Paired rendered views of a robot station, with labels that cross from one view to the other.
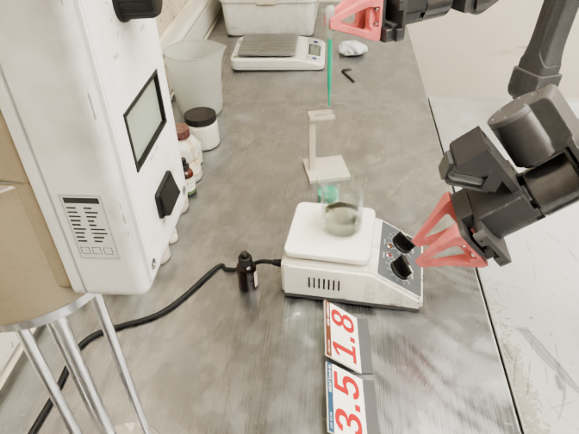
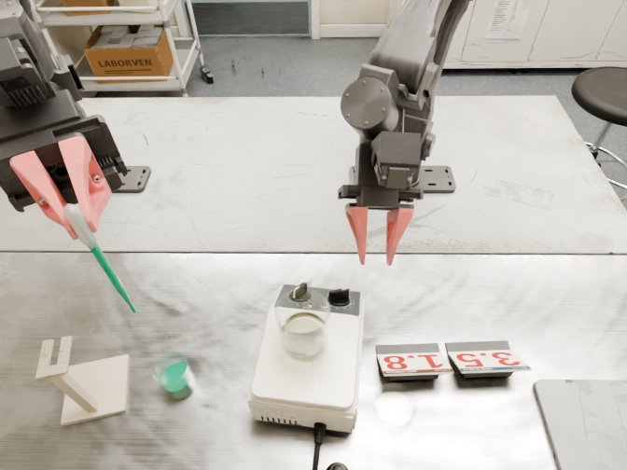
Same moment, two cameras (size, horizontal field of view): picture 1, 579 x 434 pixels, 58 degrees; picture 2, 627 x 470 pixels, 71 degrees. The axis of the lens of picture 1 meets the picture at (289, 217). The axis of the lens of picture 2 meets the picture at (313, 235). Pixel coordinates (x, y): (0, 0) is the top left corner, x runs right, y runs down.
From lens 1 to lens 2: 0.62 m
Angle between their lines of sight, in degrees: 64
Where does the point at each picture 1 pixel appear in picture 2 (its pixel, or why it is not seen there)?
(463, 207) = (385, 197)
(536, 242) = (267, 207)
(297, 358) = (435, 412)
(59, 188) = not seen: outside the picture
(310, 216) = (283, 378)
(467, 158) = (416, 153)
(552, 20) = not seen: hidden behind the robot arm
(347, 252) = (349, 336)
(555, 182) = (400, 124)
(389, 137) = (40, 303)
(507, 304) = (343, 240)
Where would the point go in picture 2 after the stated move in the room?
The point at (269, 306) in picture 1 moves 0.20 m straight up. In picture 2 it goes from (369, 450) to (387, 388)
